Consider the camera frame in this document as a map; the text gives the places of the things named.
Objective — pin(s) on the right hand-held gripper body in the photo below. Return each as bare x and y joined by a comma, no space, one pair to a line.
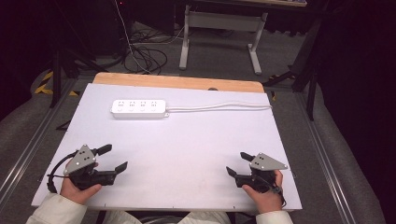
266,163

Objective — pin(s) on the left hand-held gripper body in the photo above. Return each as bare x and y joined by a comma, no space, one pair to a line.
79,161

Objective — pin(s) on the person's left hand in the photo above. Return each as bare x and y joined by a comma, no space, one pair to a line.
76,193

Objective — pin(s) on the person's right hand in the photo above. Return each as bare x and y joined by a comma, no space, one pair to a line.
266,200

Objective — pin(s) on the person's left leg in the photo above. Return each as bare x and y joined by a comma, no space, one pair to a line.
121,218

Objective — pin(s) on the person's leg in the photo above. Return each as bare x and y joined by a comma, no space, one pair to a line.
204,218
121,218

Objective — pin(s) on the white power strip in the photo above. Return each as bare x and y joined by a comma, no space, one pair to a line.
138,109

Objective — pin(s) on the person's right leg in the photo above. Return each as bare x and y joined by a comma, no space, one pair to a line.
204,218

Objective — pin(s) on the black metal stand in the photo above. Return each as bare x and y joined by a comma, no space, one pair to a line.
311,93
56,77

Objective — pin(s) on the yellow black floor tape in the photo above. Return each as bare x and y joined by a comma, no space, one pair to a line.
46,82

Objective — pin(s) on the wooden board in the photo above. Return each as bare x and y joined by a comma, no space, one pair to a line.
177,82

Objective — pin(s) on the aluminium rail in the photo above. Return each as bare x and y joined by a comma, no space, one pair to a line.
28,152
325,161

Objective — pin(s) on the white metal table frame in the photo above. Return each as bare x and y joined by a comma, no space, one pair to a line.
221,21

